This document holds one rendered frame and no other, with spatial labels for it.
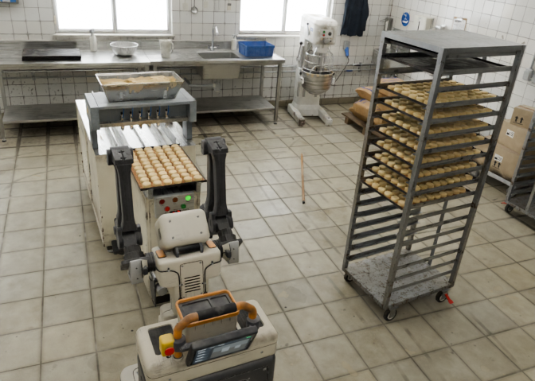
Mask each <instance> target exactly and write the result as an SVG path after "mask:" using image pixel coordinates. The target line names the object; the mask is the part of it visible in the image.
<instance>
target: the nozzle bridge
mask: <svg viewBox="0 0 535 381"><path fill-rule="evenodd" d="M84 98H85V106H86V114H87V116H88V124H89V133H90V141H91V145H92V148H93V149H94V150H95V149H99V144H98V135H97V130H100V128H105V127H116V126H134V125H144V124H154V123H164V122H182V134H183V135H184V137H185V138H186V139H187V140H192V122H196V121H197V101H196V100H195V99H194V98H193V97H192V96H191V95H190V94H189V93H188V92H187V91H186V90H185V89H184V88H180V90H179V92H178V94H177V96H176V98H175V99H150V100H137V101H124V102H111V103H109V102H108V100H107V97H106V95H105V94H104V92H99V93H84ZM159 106H160V115H159V119H157V118H156V112H157V109H158V111H159ZM168 106H169V114H168V118H167V119H166V118H165V111H166V109H167V111H168ZM150 107H151V115H150V119H147V112H148V110H150ZM123 108H124V114H123V122H121V121H120V120H121V119H120V115H121V113H120V112H121V111H122V112H123ZM132 108H133V121H130V111H132ZM142 108H143V113H142V120H139V111H142Z"/></svg>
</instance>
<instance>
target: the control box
mask: <svg viewBox="0 0 535 381"><path fill-rule="evenodd" d="M187 196H191V198H190V200H187V199H186V197H187ZM175 197H177V198H178V201H177V202H173V198H175ZM160 200H164V201H165V203H164V204H160V203H159V201H160ZM182 204H185V205H186V208H184V209H183V208H182V207H181V206H182ZM165 207H170V210H169V211H168V212H167V211H165ZM189 210H194V192H193V191H188V192H178V193H172V194H166V195H161V196H154V217H155V219H158V218H159V217H160V216H161V215H164V214H169V213H171V212H178V211H180V212H184V211H189Z"/></svg>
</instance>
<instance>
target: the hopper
mask: <svg viewBox="0 0 535 381"><path fill-rule="evenodd" d="M95 75H96V77H97V79H98V81H99V82H100V85H101V87H102V89H103V92H104V94H105V95H106V97H107V100H108V102H109V103H111V102H124V101H137V100H150V99H175V98H176V96H177V94H178V92H179V90H180V88H181V87H182V85H183V83H184V82H185V81H184V80H183V79H182V78H181V77H180V76H179V75H178V74H177V73H175V72H174V71H168V72H128V73H108V74H95ZM151 76H165V77H167V78H173V79H174V80H175V82H158V83H141V84H109V85H102V84H101V82H108V81H113V82H117V81H120V80H126V79H129V78H134V79H135V80H144V79H145V80H149V79H150V77H151Z"/></svg>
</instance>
